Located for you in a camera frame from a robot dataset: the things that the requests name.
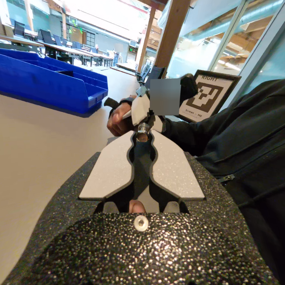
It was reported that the black office chair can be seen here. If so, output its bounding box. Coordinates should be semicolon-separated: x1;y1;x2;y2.
142;66;166;88

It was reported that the person's dark jacket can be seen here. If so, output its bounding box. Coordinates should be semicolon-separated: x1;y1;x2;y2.
196;129;285;285

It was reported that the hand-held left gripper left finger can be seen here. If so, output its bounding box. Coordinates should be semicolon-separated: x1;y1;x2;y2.
79;131;135;200

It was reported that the person's right hand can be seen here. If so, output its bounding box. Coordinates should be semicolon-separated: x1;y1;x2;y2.
107;100;137;137

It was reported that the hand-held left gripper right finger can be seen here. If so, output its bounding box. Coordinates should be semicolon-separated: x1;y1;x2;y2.
149;131;205;201

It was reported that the person's right forearm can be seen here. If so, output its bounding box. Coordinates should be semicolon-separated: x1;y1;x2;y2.
161;79;285;157

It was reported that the long wooden desk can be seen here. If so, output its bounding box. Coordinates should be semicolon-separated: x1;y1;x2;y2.
40;42;114;67

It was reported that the black bin divider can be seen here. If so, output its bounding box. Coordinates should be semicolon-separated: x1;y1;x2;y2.
54;69;75;77

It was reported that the wooden post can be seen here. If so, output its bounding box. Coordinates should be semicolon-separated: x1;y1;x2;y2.
154;0;192;76
137;7;156;72

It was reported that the blue plastic storage bin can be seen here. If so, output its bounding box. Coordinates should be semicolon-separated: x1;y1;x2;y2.
0;48;109;115

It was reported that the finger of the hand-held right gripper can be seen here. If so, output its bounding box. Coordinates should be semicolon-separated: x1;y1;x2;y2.
123;94;152;129
151;114;166;133

